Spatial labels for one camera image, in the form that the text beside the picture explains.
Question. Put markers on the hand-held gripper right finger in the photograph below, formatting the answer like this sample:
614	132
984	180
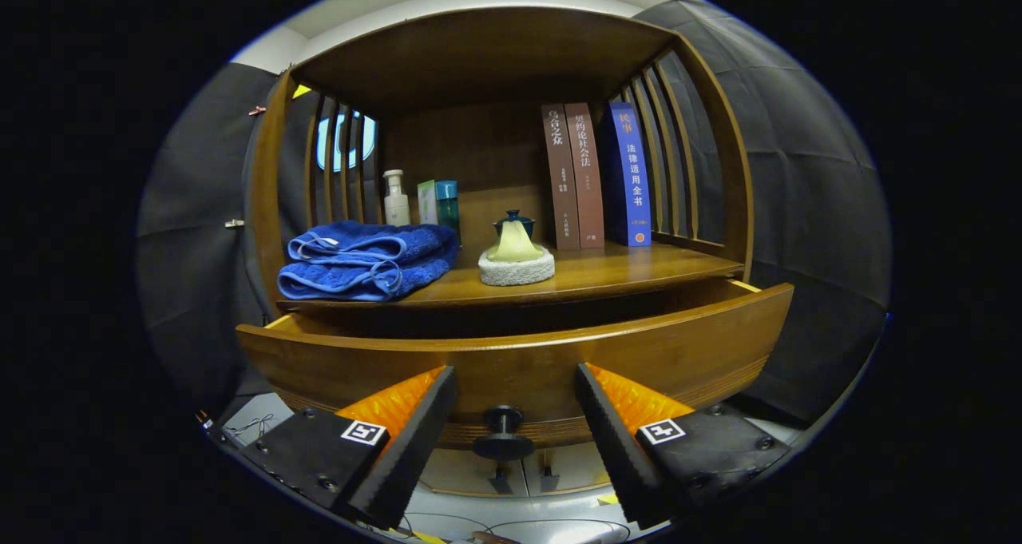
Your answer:
619	456

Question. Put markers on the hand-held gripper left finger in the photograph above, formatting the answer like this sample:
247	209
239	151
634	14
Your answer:
407	456

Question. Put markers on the wooden drawer with black knob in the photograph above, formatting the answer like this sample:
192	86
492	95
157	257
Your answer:
639	352

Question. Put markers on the wooden countertop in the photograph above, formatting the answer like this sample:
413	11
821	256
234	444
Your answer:
623	268

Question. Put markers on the brown wooden cabinet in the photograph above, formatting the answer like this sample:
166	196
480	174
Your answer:
479	57

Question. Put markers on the yellow tape piece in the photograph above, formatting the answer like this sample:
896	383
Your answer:
608	498

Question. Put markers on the folded blue towel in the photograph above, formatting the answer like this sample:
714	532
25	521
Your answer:
359	260

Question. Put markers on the blue lidded teacup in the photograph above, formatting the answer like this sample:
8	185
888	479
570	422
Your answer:
527	223

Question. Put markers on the white pump bottle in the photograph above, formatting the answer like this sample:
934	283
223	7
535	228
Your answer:
397	204

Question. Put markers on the green and white box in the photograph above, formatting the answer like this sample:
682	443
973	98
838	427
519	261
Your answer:
426	202

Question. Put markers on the teal bottle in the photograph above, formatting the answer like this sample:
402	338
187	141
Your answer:
448	204

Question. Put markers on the blue book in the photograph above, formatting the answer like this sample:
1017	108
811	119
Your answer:
632	176

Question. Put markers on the light brown book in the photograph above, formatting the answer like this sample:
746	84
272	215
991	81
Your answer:
587	176

